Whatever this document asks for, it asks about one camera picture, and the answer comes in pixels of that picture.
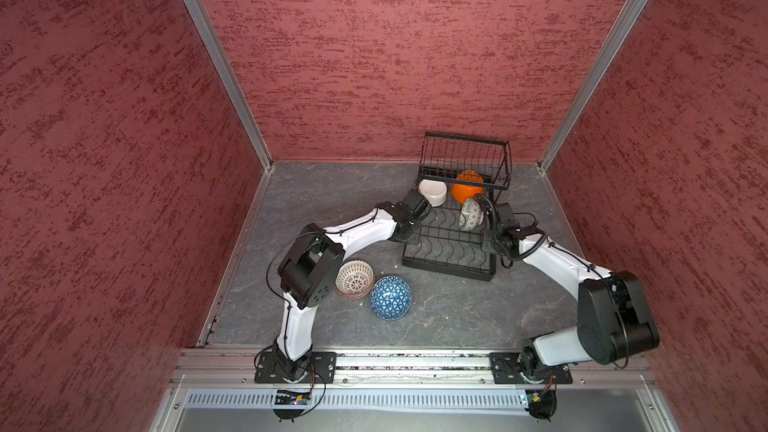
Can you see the corner aluminium profile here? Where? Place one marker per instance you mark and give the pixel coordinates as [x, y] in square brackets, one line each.
[222, 65]
[618, 33]

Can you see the left corner aluminium profile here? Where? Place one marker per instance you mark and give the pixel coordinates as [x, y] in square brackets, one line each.
[222, 65]

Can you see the aluminium mounting rail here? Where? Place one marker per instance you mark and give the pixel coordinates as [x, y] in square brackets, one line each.
[416, 368]

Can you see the blue patterned ceramic bowl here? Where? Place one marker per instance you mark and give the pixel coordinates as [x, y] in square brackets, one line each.
[391, 298]

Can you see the red patterned bowl underneath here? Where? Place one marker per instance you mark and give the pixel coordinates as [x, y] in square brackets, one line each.
[355, 279]

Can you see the white perforated cable duct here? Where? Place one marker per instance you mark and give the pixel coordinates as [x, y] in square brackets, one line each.
[482, 401]

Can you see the black wire dish rack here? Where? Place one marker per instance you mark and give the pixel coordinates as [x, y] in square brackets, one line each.
[449, 242]

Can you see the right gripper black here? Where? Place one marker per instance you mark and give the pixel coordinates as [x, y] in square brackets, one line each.
[500, 252]

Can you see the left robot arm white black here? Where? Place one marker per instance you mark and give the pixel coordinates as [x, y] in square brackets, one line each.
[309, 269]

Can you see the green patterned ceramic bowl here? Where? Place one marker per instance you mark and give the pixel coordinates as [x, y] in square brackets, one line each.
[471, 215]

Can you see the orange plastic bowl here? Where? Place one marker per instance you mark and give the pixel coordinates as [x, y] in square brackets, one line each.
[468, 184]

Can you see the right corner aluminium profile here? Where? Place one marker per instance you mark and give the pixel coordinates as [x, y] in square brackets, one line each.
[618, 33]

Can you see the white pink bowl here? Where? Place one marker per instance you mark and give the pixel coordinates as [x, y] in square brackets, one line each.
[435, 192]

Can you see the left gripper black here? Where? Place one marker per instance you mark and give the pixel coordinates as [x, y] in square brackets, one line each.
[415, 226]

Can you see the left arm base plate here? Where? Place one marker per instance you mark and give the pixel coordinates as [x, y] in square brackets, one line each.
[272, 367]

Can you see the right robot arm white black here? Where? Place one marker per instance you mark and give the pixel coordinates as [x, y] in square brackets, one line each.
[614, 319]

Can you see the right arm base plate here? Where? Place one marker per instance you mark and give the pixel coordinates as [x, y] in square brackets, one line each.
[516, 368]

